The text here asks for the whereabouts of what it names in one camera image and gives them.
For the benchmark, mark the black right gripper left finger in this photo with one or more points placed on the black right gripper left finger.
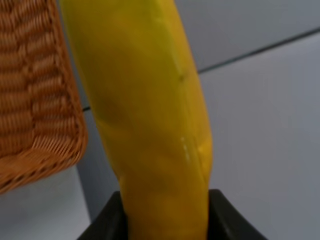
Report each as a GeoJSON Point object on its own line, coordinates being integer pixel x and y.
{"type": "Point", "coordinates": [111, 223]}

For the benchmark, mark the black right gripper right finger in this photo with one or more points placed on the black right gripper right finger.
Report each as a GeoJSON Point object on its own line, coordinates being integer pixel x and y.
{"type": "Point", "coordinates": [226, 223]}

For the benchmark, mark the yellow banana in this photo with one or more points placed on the yellow banana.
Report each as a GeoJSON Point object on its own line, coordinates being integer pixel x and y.
{"type": "Point", "coordinates": [143, 88]}

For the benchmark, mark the brown wicker basket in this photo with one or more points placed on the brown wicker basket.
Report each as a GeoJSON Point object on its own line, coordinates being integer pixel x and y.
{"type": "Point", "coordinates": [42, 127]}

